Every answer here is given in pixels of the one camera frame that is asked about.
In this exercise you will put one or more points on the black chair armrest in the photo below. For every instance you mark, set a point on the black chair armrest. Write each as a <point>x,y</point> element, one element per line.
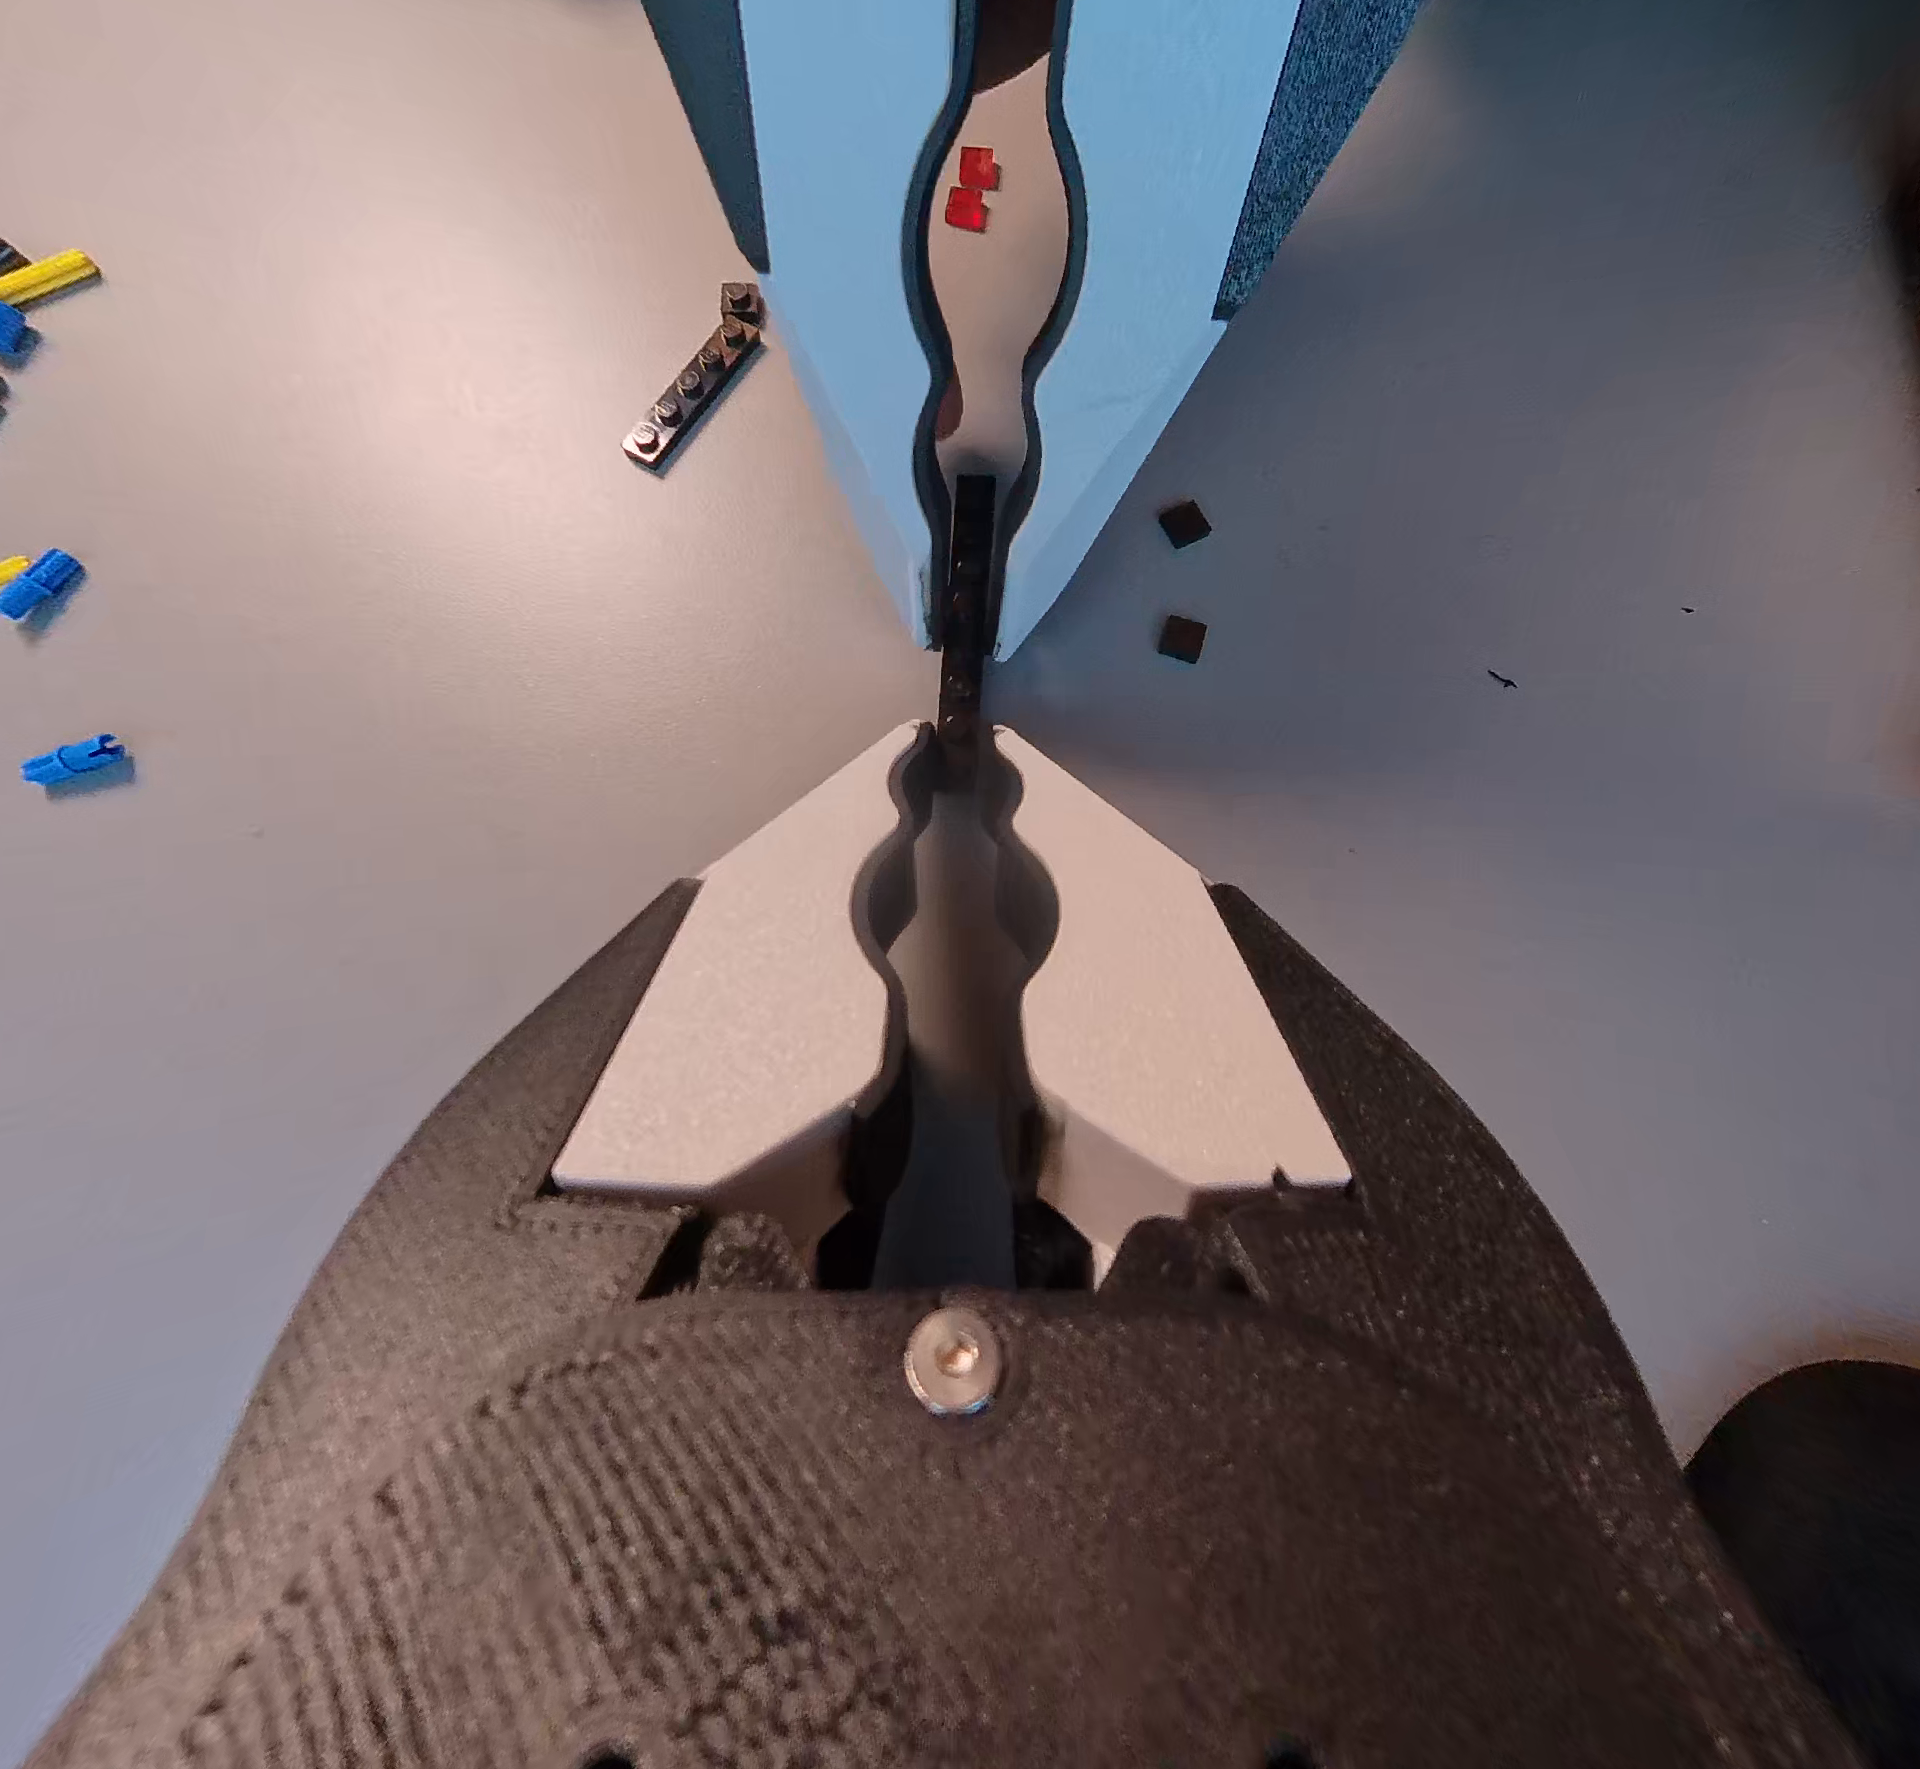
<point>1830,1574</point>

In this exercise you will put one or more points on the pile of colourful lego pieces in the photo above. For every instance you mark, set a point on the pile of colourful lego pieces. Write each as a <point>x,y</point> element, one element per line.
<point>54,577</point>

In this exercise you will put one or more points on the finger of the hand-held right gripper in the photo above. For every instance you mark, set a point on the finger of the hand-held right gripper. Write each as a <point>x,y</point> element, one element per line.
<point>1170,149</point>
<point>840,149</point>

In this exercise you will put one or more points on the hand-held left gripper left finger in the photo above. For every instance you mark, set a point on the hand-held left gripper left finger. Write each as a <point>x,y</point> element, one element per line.
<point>721,1051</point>

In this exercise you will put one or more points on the small dark lego plate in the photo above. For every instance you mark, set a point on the small dark lego plate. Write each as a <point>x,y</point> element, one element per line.
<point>741,304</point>

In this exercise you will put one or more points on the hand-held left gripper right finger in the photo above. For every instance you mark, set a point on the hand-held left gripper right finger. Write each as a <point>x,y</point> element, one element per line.
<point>1184,1051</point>

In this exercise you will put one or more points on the red transparent lego tile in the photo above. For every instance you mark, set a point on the red transparent lego tile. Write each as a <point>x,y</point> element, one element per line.
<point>968,209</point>
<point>979,167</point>

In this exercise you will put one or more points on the tiny black lego piece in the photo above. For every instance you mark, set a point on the tiny black lego piece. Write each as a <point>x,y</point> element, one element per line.
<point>1182,636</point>
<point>1184,525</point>

